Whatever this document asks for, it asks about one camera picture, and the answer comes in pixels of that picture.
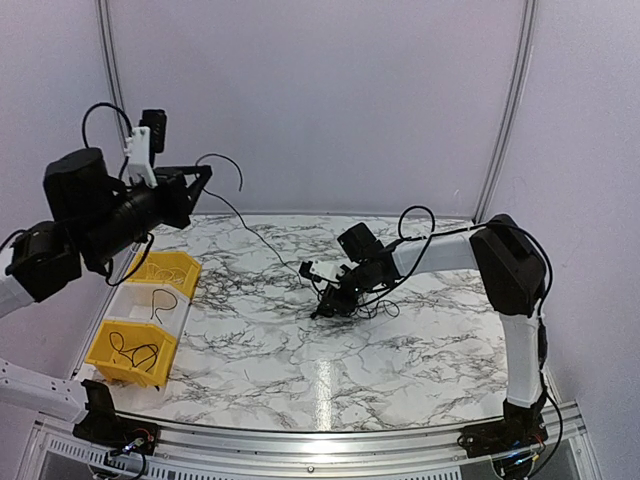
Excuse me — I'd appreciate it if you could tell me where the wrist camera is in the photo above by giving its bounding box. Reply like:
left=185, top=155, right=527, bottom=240
left=123, top=109, right=167, bottom=189
left=298, top=261, right=350, bottom=288

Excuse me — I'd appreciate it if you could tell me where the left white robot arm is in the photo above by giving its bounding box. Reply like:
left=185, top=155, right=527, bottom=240
left=1, top=147, right=213, bottom=445

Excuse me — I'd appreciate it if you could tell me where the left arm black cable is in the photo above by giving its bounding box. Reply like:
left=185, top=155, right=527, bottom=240
left=0, top=102, right=154, bottom=286

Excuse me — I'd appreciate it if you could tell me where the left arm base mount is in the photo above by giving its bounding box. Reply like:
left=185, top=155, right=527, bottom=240
left=72, top=380, right=159, bottom=455

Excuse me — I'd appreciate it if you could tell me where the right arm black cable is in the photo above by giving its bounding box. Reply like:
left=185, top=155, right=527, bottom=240
left=359, top=204, right=566, bottom=451

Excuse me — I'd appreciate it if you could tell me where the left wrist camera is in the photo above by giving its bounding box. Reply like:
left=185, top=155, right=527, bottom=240
left=123, top=109, right=167, bottom=189

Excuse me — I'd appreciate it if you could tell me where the left aluminium corner post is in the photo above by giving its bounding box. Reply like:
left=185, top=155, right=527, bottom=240
left=94, top=0, right=130, bottom=181

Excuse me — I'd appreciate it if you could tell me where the yellow bin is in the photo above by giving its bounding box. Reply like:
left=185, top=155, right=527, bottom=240
left=84, top=320, right=178, bottom=388
left=128, top=251, right=202, bottom=300

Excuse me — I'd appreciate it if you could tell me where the near yellow bin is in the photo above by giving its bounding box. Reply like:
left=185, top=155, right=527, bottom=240
left=84, top=320, right=178, bottom=388

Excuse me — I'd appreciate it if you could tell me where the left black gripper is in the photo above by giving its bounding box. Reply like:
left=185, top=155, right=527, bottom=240
left=80, top=164, right=212, bottom=266

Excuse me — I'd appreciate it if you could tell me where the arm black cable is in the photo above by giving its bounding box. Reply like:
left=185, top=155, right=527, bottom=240
left=359, top=204, right=566, bottom=451
left=0, top=102, right=154, bottom=286

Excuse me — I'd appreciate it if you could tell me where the right aluminium corner post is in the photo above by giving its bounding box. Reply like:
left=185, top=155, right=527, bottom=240
left=472, top=0, right=539, bottom=223

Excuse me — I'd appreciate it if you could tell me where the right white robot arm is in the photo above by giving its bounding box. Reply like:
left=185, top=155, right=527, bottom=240
left=299, top=214, right=552, bottom=448

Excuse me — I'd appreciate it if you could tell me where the far yellow bin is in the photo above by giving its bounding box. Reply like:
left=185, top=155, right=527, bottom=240
left=128, top=251, right=202, bottom=300

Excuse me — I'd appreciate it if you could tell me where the white middle bin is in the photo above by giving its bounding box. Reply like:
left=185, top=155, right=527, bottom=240
left=104, top=282, right=190, bottom=339

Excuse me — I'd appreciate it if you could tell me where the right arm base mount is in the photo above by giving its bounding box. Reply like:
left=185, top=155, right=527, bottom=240
left=457, top=392, right=548, bottom=458

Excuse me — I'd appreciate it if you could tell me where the thin black cable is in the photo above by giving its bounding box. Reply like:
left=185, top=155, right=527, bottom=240
left=148, top=287, right=178, bottom=326
left=108, top=331, right=162, bottom=373
left=194, top=152, right=311, bottom=284

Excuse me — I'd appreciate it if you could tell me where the aluminium front rail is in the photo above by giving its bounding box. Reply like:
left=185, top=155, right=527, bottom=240
left=16, top=403, right=601, bottom=479

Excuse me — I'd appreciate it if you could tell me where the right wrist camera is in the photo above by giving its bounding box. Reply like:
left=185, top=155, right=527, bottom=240
left=298, top=261, right=350, bottom=288

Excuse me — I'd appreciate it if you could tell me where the aluminium corner post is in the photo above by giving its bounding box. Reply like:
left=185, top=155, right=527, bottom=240
left=94, top=0, right=130, bottom=181
left=472, top=0, right=539, bottom=223

